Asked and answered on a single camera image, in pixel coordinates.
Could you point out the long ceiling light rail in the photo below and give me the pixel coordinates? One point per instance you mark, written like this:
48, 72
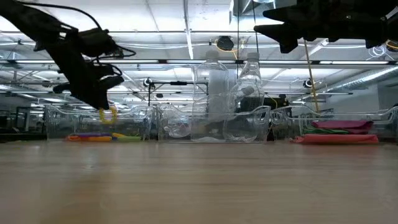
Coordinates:
280, 62

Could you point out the magenta cloth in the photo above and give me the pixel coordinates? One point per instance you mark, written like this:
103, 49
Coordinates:
342, 124

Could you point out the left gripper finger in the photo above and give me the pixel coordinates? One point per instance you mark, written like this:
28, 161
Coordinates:
105, 98
91, 98

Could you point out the clear plastic bin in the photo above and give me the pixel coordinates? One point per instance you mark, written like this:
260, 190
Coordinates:
214, 130
136, 121
289, 121

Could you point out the dark green cloth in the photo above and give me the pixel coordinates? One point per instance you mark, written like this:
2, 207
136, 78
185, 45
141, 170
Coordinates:
309, 128

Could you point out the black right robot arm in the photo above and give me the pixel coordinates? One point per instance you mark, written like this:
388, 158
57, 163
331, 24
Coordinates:
391, 31

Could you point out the purple coil wristband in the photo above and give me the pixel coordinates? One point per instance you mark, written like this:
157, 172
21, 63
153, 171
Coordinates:
93, 135

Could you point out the pink cloth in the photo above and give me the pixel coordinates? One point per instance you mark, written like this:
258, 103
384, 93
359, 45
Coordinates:
335, 139

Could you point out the black round ceiling fixture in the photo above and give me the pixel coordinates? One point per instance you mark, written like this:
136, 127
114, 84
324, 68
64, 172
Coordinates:
147, 82
308, 83
224, 43

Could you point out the silver ceiling duct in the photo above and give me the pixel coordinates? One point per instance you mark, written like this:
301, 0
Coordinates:
367, 77

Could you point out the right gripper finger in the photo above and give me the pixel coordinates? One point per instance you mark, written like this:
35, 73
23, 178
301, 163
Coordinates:
280, 31
292, 12

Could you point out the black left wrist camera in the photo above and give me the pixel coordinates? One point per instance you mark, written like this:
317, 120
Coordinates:
96, 42

